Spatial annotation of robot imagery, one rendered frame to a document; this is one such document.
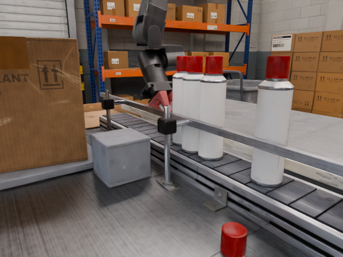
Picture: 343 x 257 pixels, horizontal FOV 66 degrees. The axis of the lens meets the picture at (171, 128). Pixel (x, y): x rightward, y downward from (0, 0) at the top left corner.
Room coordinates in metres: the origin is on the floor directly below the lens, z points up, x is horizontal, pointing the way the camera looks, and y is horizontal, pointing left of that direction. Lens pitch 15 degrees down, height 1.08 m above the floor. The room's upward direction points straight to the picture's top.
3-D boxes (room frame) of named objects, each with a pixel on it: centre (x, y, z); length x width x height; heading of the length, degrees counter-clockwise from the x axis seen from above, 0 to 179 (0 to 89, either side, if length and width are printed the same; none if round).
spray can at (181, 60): (0.61, -0.03, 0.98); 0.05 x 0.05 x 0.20
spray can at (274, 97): (0.41, -0.16, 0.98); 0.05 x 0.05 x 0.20
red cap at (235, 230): (0.30, -0.08, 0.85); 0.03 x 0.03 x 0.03
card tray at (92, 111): (1.09, 0.31, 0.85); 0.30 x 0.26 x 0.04; 35
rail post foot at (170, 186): (0.49, 0.01, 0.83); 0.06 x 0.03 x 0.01; 32
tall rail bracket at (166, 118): (0.50, -0.01, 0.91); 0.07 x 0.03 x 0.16; 125
